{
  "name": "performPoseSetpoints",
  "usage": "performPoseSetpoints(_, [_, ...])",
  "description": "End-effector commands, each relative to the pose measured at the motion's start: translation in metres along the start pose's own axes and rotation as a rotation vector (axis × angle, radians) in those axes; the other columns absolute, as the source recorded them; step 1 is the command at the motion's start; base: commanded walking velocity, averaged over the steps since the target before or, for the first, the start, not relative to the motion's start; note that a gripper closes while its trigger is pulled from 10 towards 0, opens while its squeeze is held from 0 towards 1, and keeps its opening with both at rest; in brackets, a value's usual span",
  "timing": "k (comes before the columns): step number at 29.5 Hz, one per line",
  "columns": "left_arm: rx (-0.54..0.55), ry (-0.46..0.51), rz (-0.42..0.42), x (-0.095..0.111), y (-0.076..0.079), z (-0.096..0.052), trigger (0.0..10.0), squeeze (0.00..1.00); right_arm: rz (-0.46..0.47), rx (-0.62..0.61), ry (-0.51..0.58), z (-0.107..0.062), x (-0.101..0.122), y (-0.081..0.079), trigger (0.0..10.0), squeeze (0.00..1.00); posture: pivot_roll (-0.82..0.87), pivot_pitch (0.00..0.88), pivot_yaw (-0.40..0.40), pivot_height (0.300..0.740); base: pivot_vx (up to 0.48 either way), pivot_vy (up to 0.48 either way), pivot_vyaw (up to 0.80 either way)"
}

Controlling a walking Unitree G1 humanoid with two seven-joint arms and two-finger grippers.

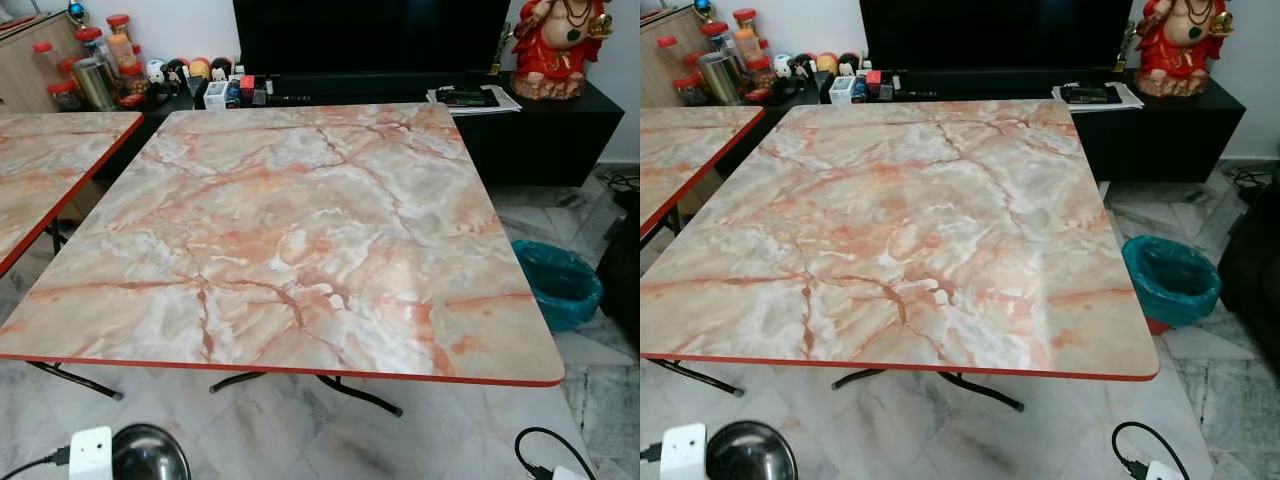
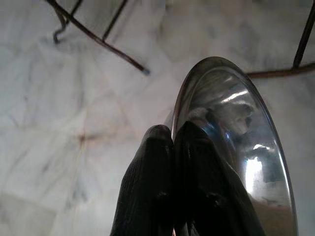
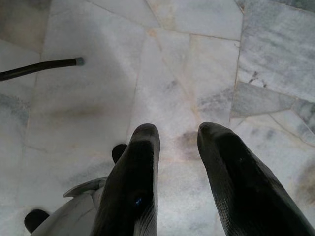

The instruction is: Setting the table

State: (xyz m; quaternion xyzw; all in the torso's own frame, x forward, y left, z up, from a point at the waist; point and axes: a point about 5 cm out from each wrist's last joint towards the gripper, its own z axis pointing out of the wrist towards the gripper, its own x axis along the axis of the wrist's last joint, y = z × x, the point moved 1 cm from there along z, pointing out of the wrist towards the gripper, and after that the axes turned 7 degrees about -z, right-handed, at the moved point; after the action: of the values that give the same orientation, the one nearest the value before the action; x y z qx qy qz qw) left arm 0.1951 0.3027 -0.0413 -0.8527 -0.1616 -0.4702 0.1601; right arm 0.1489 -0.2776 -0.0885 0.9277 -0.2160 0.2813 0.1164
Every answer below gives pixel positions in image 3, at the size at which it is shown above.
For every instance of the black robot left foot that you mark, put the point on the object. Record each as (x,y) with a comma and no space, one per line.
(34,220)

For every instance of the black robot right foot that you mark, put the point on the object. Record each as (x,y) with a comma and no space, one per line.
(118,152)

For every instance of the marble folding table red rim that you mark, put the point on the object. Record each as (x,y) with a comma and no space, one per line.
(37,67)

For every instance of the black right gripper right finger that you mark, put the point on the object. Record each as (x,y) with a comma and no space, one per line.
(241,191)

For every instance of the black robot foot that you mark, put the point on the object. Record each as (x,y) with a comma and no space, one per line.
(34,220)
(118,152)

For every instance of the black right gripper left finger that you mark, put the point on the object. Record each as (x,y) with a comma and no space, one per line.
(133,184)

